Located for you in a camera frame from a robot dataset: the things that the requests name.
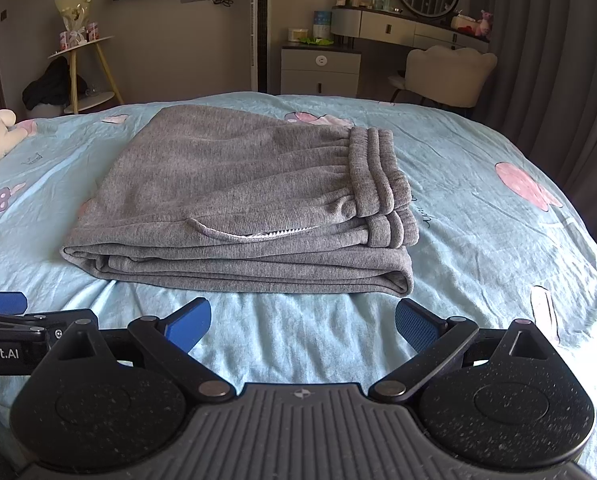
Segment grey curtain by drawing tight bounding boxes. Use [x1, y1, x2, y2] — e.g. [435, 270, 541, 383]
[471, 0, 597, 256]

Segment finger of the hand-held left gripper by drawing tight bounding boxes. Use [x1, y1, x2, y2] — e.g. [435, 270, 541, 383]
[0, 291, 99, 337]

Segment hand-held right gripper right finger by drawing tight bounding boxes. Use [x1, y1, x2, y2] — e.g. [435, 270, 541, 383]
[368, 299, 574, 403]

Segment red white tissue box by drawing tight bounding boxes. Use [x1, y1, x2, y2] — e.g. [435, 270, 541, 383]
[451, 12, 479, 34]

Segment grey nightstand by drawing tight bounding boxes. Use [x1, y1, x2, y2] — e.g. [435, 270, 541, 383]
[280, 45, 363, 97]

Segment round yellow-legged side table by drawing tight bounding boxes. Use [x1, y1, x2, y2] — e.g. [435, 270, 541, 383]
[47, 36, 125, 115]

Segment yellow wrapped bouquet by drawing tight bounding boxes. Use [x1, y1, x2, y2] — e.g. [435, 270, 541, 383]
[54, 0, 89, 43]

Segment cream shell-back chair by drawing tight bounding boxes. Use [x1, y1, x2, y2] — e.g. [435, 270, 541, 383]
[388, 45, 499, 108]

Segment grey pants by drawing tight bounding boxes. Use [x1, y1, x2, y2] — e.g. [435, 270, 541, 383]
[60, 105, 421, 297]

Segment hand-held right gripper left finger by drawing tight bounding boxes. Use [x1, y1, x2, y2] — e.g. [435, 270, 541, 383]
[28, 297, 236, 403]

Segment blue white canister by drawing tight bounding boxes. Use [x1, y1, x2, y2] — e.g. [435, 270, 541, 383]
[312, 10, 333, 40]

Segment black bag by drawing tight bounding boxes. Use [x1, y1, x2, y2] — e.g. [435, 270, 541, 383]
[22, 56, 88, 110]

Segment grey dressing table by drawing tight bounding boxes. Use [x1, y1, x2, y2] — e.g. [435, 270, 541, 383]
[331, 6, 491, 53]

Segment blue printed bed sheet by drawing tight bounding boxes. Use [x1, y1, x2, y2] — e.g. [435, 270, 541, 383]
[0, 91, 597, 480]

